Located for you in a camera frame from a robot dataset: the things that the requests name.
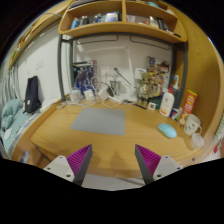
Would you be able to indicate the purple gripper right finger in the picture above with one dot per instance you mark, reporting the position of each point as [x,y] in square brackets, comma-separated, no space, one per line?
[154,167]

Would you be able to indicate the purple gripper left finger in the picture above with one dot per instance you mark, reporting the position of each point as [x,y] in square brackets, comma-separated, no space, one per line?
[73,167]

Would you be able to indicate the light blue computer mouse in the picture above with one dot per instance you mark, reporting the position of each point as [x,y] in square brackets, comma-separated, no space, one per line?
[167,130]

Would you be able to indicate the grey mouse pad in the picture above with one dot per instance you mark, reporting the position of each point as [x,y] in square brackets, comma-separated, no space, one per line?
[100,120]

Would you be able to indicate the clear plastic cup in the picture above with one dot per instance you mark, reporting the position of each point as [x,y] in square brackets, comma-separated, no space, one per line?
[196,141]

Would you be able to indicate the white mug with print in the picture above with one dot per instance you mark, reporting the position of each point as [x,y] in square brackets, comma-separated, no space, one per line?
[192,125]

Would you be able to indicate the small white cube clock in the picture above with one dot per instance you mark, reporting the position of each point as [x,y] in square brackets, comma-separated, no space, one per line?
[152,106]

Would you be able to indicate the white lotion pump bottle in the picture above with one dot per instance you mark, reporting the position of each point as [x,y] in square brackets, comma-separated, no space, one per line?
[167,102]

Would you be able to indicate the white power adapter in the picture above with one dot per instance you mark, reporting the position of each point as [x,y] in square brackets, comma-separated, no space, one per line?
[89,95]

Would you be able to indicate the black backpack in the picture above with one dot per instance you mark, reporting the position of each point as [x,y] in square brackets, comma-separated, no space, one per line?
[32,102]

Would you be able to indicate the brown figurine toy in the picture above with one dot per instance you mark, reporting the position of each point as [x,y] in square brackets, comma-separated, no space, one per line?
[149,88]

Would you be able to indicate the red yellow snack canister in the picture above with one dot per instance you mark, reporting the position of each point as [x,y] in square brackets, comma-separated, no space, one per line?
[188,107]

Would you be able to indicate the teal pillow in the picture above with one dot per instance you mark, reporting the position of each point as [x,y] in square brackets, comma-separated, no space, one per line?
[9,111]

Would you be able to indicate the blue robot model box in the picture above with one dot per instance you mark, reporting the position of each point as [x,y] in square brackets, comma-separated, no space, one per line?
[83,73]

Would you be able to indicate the wooden wall shelf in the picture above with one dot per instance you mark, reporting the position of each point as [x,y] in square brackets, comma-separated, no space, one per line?
[134,16]

